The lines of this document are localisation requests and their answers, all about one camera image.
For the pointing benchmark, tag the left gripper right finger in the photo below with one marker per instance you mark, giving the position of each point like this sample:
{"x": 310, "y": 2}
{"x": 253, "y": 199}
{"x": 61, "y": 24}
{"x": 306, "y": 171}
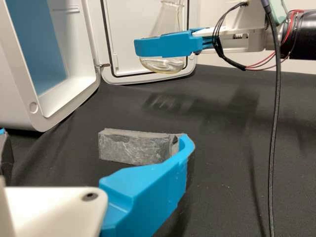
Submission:
{"x": 148, "y": 192}

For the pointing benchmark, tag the white incubator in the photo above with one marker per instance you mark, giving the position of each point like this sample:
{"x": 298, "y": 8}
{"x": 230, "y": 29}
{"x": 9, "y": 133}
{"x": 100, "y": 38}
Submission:
{"x": 14, "y": 81}

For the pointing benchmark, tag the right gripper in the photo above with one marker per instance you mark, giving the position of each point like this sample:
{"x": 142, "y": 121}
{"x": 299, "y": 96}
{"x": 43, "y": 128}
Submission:
{"x": 249, "y": 40}

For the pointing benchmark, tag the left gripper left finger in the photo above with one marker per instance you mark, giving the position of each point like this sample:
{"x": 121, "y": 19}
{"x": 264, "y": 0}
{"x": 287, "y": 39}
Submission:
{"x": 2, "y": 138}

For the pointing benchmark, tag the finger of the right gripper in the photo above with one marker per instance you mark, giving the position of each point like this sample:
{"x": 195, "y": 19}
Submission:
{"x": 163, "y": 47}

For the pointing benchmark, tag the grey taped block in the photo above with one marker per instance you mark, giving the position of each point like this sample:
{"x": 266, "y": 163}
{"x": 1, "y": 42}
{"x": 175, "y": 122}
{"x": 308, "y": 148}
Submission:
{"x": 133, "y": 148}

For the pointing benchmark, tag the clear flask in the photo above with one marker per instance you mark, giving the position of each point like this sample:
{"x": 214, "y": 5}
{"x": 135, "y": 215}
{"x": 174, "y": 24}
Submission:
{"x": 170, "y": 17}

